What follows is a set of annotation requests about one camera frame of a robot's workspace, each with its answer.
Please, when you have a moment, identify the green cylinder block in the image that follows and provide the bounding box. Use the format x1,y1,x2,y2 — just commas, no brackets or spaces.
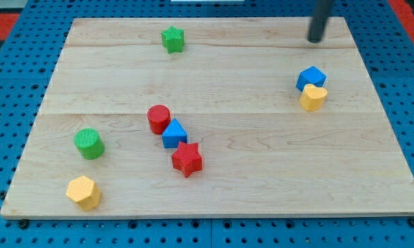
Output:
73,127,105,160

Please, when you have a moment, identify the green star block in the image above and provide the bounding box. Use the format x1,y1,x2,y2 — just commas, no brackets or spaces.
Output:
161,26,185,54

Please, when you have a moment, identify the wooden board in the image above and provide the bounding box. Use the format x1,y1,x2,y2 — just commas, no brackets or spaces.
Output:
0,17,414,220

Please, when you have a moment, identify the blue cube block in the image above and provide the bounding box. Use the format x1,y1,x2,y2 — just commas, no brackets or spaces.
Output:
296,66,327,92

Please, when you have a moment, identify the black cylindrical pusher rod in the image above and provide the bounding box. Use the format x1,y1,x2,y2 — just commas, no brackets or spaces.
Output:
307,0,335,43

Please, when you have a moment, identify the yellow hexagon block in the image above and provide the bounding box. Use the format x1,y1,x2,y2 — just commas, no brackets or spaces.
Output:
66,176,101,211

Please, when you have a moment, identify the yellow heart block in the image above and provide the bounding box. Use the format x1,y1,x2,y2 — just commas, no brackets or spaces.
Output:
299,84,328,112

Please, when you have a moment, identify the red star block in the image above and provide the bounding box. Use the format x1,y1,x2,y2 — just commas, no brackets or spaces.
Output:
172,142,203,178

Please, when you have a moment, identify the blue triangle block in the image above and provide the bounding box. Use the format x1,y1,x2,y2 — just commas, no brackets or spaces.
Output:
161,118,187,149

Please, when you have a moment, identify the red cylinder block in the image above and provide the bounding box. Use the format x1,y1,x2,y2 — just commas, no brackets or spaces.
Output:
147,105,171,135

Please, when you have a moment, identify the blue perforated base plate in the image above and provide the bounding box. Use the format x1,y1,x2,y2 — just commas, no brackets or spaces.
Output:
0,1,414,247

